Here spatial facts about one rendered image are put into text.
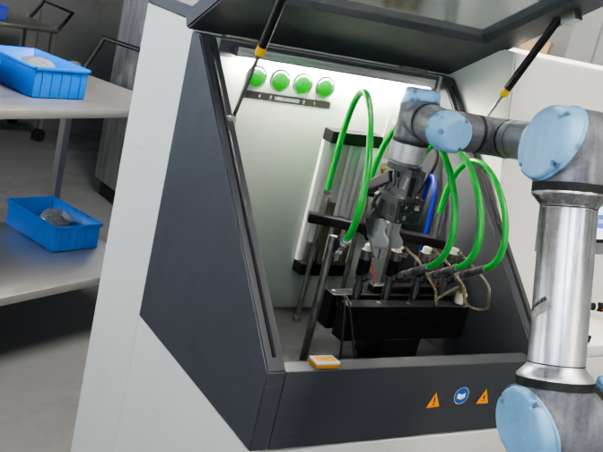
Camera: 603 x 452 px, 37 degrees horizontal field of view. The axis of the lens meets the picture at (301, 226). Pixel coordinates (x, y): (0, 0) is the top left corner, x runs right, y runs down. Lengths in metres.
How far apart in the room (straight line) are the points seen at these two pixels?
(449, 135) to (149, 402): 0.89
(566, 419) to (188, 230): 0.89
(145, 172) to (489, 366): 0.88
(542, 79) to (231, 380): 1.04
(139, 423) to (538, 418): 1.06
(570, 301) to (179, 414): 0.90
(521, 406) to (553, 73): 1.08
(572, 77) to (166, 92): 0.97
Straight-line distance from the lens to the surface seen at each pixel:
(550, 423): 1.37
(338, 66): 2.08
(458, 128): 1.72
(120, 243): 2.26
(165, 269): 2.00
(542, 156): 1.39
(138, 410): 2.14
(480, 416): 1.99
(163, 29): 2.12
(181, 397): 1.93
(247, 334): 1.67
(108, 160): 5.68
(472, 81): 2.27
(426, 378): 1.83
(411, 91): 1.82
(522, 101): 2.19
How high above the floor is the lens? 1.63
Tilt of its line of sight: 16 degrees down
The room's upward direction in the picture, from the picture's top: 13 degrees clockwise
